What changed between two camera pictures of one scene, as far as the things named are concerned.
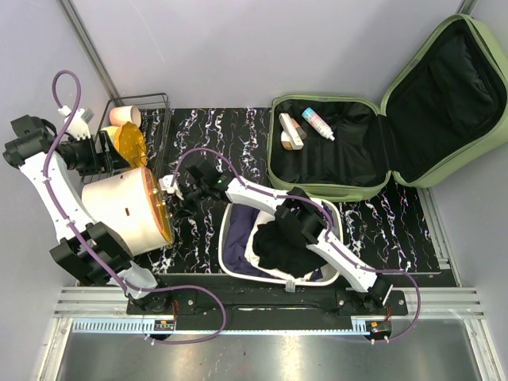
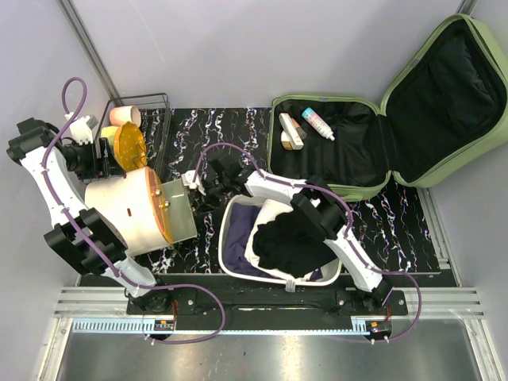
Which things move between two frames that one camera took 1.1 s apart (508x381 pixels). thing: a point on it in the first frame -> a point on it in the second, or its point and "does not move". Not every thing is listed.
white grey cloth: (250, 254) does not move
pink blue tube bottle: (309, 114) does not move
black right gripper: (184, 209) -> (209, 203)
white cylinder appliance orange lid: (125, 202) does not move
